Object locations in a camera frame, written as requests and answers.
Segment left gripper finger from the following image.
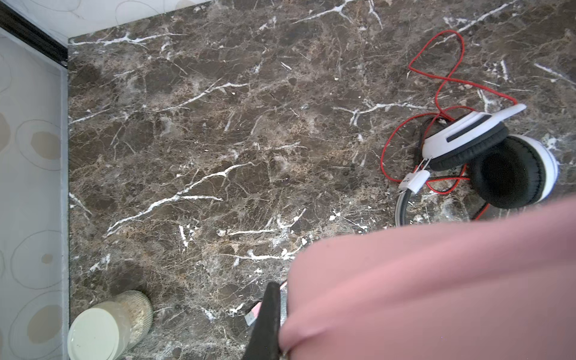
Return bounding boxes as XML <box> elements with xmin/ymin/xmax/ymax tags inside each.
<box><xmin>241</xmin><ymin>282</ymin><xmax>281</xmax><ymax>360</ymax></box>

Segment pink headset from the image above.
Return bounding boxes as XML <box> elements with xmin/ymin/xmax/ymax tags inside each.
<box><xmin>279</xmin><ymin>197</ymin><xmax>575</xmax><ymax>359</ymax></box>

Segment white black headphones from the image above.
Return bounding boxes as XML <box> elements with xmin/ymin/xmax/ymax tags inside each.
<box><xmin>394</xmin><ymin>103</ymin><xmax>560</xmax><ymax>227</ymax></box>

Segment left black corner post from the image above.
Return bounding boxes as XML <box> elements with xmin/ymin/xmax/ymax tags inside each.
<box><xmin>1</xmin><ymin>1</ymin><xmax>68</xmax><ymax>68</ymax></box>

